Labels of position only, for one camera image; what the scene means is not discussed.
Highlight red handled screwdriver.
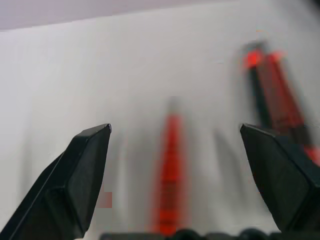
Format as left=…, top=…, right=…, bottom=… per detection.
left=149, top=96, right=193, bottom=237

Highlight red and black hand tool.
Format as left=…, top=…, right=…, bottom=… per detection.
left=237, top=41, right=320, bottom=167

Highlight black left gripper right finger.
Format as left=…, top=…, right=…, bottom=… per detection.
left=239, top=123, right=320, bottom=233

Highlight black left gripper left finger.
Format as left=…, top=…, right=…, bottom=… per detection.
left=0, top=123, right=113, bottom=240

